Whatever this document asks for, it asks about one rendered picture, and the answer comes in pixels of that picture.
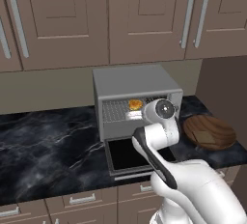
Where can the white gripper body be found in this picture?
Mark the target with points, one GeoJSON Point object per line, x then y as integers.
{"type": "Point", "coordinates": [133, 115]}

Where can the toaster oven door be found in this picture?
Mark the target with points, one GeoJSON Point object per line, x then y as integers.
{"type": "Point", "coordinates": [123, 157]}

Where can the dark brown tall side panel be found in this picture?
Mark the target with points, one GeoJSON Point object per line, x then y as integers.
{"type": "Point", "coordinates": [225, 86]}

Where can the grey toaster oven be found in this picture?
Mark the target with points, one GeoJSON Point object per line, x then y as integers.
{"type": "Point", "coordinates": [135, 79]}

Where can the taupe lower cupboard door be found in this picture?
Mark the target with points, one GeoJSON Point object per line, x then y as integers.
{"type": "Point", "coordinates": [138, 210]}
{"type": "Point", "coordinates": [90, 215]}

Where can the taupe drawer front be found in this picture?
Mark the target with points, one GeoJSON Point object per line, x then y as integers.
{"type": "Point", "coordinates": [131, 189]}
{"type": "Point", "coordinates": [232, 173]}
{"type": "Point", "coordinates": [103, 195]}
{"type": "Point", "coordinates": [29, 210]}

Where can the brown wooden bowl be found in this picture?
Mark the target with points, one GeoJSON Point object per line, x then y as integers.
{"type": "Point", "coordinates": [209, 133]}

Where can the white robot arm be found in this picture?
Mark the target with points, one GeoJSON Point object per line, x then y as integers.
{"type": "Point", "coordinates": [199, 192]}

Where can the toasted bread piece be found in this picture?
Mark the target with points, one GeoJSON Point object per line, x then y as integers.
{"type": "Point", "coordinates": [135, 104]}

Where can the taupe upper cupboard door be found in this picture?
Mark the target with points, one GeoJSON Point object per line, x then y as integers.
{"type": "Point", "coordinates": [151, 15]}
{"type": "Point", "coordinates": [64, 15]}
{"type": "Point", "coordinates": [8, 63]}
{"type": "Point", "coordinates": [228, 12]}

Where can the taupe cupboard door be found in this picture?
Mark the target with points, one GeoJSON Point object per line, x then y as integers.
{"type": "Point", "coordinates": [64, 15]}
{"type": "Point", "coordinates": [8, 63]}
{"type": "Point", "coordinates": [90, 215]}
{"type": "Point", "coordinates": [151, 15]}
{"type": "Point", "coordinates": [138, 210]}
{"type": "Point", "coordinates": [228, 12]}

